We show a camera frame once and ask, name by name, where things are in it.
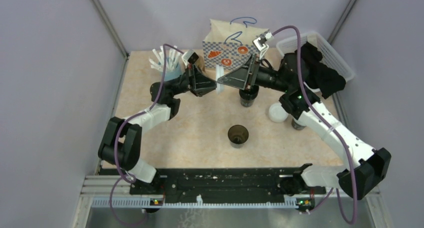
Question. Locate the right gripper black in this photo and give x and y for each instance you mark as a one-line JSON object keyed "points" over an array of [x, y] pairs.
{"points": [[240, 78]]}

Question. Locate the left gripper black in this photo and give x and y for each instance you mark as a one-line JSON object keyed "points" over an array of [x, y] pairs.
{"points": [[197, 83]]}

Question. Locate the stack of black cups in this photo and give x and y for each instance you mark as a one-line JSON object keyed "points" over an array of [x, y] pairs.
{"points": [[247, 97]]}

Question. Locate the black coffee cup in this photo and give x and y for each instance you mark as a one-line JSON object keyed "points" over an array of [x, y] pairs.
{"points": [[296, 125], [238, 135]]}

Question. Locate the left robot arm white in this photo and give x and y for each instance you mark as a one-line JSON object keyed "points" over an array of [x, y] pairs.
{"points": [[121, 142]]}

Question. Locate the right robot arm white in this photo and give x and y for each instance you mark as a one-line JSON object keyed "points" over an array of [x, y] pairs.
{"points": [[364, 166]]}

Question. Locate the checkered paper takeout bag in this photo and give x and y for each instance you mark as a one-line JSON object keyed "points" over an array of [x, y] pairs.
{"points": [[230, 43]]}

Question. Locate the cardboard cup carrier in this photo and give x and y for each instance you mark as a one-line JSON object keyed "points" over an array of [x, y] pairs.
{"points": [[200, 64]]}

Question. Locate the blue straw holder cup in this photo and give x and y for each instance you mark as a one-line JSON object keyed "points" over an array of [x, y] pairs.
{"points": [[170, 74]]}

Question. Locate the white wrapped straws bundle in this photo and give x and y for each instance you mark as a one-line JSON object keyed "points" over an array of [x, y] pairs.
{"points": [[172, 60]]}

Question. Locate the stack of white lids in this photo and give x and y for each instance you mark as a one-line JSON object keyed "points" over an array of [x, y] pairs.
{"points": [[276, 113]]}

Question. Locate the black cloth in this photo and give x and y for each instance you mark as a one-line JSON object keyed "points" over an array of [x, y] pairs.
{"points": [[320, 76]]}

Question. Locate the white plastic basket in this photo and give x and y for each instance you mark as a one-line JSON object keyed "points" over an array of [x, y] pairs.
{"points": [[331, 58]]}

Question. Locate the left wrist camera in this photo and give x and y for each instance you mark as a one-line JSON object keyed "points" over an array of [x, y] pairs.
{"points": [[189, 57]]}

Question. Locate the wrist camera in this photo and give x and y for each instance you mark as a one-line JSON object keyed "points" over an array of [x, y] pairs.
{"points": [[261, 45], [189, 57]]}

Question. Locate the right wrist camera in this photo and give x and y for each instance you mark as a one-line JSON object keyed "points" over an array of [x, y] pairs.
{"points": [[261, 45]]}

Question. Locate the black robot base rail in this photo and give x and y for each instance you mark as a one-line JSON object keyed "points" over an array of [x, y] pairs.
{"points": [[230, 187]]}

